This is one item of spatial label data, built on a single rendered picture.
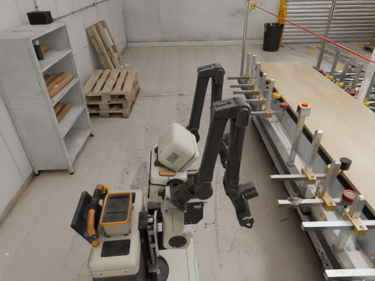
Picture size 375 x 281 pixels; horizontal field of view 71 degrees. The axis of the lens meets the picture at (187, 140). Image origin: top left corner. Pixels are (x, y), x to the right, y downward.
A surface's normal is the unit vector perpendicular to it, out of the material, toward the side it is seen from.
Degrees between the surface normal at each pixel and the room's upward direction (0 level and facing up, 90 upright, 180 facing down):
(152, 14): 90
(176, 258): 0
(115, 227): 92
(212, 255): 0
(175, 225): 90
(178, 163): 90
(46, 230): 0
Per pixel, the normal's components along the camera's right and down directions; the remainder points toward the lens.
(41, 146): 0.02, 0.54
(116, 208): -0.02, -0.84
